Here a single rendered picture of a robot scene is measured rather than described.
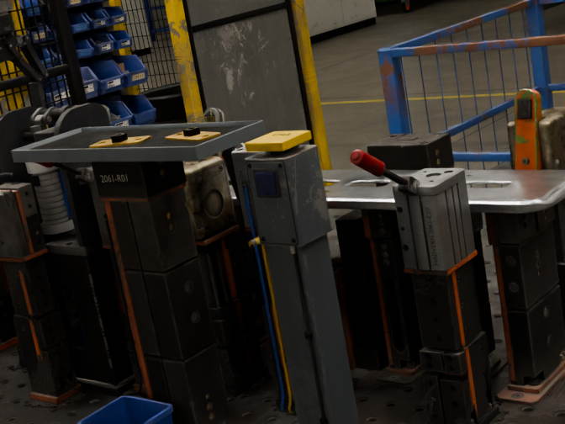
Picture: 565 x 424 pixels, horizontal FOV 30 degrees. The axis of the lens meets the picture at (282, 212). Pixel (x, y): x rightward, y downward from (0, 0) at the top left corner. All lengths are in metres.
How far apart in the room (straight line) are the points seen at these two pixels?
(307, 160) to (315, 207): 0.06
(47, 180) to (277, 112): 3.71
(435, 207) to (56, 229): 0.73
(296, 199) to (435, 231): 0.20
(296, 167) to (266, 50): 4.15
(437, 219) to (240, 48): 3.96
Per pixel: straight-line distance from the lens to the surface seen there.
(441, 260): 1.38
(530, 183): 1.53
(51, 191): 1.82
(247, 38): 5.31
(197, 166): 1.63
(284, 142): 1.26
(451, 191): 1.38
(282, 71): 5.50
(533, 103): 1.64
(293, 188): 1.27
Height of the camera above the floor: 1.40
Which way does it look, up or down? 14 degrees down
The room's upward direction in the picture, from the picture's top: 10 degrees counter-clockwise
